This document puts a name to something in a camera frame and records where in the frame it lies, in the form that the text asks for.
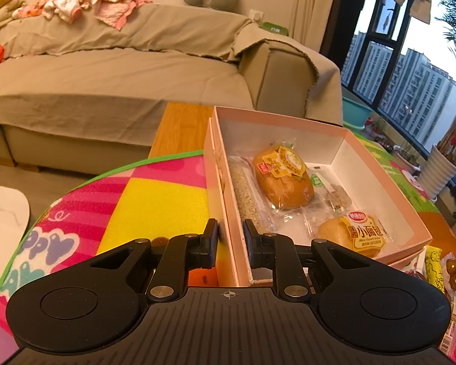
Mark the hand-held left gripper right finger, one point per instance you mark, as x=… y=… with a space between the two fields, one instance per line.
x=249 y=241

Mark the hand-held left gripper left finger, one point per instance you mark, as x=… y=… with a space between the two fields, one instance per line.
x=214 y=237

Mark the clear grain bar packet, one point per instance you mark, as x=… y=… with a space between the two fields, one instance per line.
x=247 y=194

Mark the bread packet round yellow label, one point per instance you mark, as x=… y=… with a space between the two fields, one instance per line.
x=285 y=182

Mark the mini bread packet yellow print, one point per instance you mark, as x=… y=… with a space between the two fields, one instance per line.
x=359 y=235

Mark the pink cardboard box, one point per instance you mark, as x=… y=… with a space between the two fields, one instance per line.
x=372 y=175

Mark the colourful cartoon play mat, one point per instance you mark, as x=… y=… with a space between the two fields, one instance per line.
x=155 y=205

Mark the teal plastic basin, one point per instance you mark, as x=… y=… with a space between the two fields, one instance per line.
x=355 y=114

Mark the beige sofa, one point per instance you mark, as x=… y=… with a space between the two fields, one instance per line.
x=273 y=72

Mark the tan sofa cover cloth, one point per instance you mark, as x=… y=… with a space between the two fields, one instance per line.
x=117 y=76

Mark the yellow grain bar packet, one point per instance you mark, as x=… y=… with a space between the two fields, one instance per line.
x=435 y=270

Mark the white ribbed plant pot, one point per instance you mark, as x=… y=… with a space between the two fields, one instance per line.
x=439 y=173

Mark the packet of brown candied fruit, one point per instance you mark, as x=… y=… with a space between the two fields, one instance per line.
x=454 y=273

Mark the white marble table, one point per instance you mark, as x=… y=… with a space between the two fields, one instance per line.
x=3 y=216

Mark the white barcode snack packet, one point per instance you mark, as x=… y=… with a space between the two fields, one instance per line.
x=455 y=319

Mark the black framed window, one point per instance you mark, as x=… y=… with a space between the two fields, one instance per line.
x=402 y=64

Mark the beige curtain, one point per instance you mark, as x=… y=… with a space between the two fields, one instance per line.
x=315 y=7

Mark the pink and white clothes pile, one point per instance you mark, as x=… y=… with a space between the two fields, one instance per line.
x=106 y=3

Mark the white wall socket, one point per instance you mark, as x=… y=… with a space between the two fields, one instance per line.
x=257 y=16

